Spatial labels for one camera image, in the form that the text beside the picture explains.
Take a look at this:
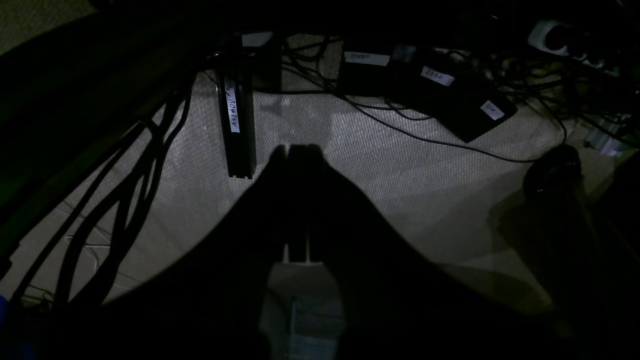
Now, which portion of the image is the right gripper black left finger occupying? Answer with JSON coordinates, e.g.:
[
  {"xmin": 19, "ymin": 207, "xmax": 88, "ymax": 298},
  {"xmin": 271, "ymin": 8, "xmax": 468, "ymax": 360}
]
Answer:
[{"xmin": 100, "ymin": 145, "xmax": 287, "ymax": 360}]

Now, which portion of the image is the black cable bundle left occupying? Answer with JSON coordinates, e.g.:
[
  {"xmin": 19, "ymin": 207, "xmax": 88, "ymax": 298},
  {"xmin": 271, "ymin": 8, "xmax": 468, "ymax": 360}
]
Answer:
[{"xmin": 10, "ymin": 85, "xmax": 193, "ymax": 308}]

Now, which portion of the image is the black bar labelled ASIMOV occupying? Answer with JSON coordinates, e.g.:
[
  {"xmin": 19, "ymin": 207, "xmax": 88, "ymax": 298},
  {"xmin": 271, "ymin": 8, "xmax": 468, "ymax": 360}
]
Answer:
[{"xmin": 214, "ymin": 39, "xmax": 257, "ymax": 180}]

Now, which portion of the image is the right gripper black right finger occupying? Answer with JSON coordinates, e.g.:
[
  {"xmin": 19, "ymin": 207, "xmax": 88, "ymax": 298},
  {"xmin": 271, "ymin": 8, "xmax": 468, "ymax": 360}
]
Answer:
[{"xmin": 289, "ymin": 145, "xmax": 556, "ymax": 360}]

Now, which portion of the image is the white power strip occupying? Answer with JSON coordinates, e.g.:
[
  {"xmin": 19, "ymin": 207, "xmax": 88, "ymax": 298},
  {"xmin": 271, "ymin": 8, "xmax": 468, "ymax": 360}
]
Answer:
[{"xmin": 526, "ymin": 19, "xmax": 621, "ymax": 78}]

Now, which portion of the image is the thin black floor cable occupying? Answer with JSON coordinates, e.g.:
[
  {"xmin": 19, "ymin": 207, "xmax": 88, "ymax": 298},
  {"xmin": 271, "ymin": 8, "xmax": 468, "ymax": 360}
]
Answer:
[{"xmin": 280, "ymin": 45, "xmax": 568, "ymax": 164}]

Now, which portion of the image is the black power brick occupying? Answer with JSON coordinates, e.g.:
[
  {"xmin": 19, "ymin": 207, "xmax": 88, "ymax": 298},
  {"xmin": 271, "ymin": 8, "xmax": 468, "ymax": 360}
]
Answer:
[
  {"xmin": 337, "ymin": 47, "xmax": 393, "ymax": 97},
  {"xmin": 434, "ymin": 74, "xmax": 518, "ymax": 143},
  {"xmin": 386, "ymin": 44, "xmax": 464, "ymax": 116}
]

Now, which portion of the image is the black round caster foot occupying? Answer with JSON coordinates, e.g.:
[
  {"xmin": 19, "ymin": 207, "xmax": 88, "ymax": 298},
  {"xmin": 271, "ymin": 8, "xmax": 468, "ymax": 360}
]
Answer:
[{"xmin": 522, "ymin": 145, "xmax": 583, "ymax": 199}]

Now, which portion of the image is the black power brick middle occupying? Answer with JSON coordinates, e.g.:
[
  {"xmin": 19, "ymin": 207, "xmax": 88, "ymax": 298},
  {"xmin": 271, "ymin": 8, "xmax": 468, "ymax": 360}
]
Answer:
[{"xmin": 386, "ymin": 44, "xmax": 464, "ymax": 116}]

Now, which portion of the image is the black power brick right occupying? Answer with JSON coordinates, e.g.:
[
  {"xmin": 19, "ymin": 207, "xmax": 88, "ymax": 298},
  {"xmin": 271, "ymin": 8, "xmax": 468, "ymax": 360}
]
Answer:
[{"xmin": 434, "ymin": 74, "xmax": 518, "ymax": 143}]

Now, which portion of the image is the black power brick left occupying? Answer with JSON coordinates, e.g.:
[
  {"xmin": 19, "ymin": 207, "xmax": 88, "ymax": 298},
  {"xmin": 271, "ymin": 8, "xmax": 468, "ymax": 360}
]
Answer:
[{"xmin": 337, "ymin": 47, "xmax": 393, "ymax": 97}]

